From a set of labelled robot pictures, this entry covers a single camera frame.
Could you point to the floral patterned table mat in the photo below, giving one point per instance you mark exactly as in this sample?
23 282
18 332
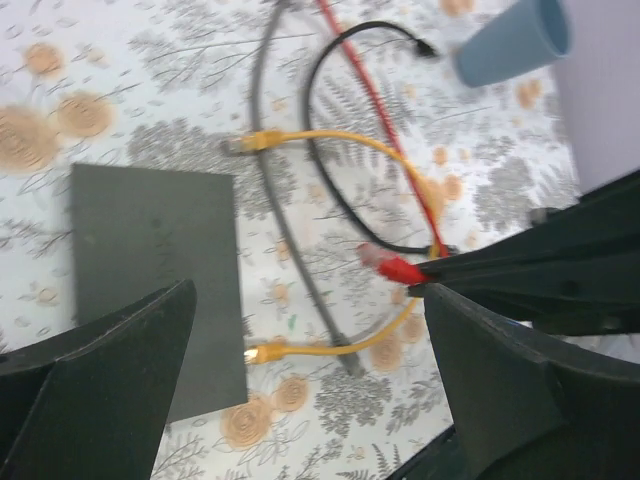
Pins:
157 84

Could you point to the blue plastic cup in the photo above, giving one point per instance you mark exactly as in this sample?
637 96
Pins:
529 35

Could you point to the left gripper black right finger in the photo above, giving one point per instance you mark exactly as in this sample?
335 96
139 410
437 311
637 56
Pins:
524 404

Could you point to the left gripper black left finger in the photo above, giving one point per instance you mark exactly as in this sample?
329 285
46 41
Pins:
92 402

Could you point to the black network switch box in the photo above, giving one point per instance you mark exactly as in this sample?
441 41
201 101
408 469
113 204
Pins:
137 230

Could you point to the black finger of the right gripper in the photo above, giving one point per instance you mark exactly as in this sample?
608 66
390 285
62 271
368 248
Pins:
604 223
564 307

